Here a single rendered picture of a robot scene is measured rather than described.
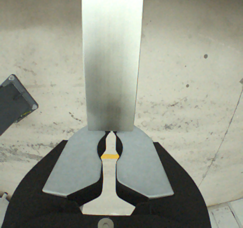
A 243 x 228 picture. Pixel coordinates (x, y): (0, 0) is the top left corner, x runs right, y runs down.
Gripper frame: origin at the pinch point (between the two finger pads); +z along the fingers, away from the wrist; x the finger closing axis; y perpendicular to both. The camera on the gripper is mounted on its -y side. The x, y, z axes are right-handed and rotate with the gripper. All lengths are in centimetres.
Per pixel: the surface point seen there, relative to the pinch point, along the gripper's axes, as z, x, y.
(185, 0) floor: 83, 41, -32
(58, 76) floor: 83, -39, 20
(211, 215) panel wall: 66, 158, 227
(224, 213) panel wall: 64, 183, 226
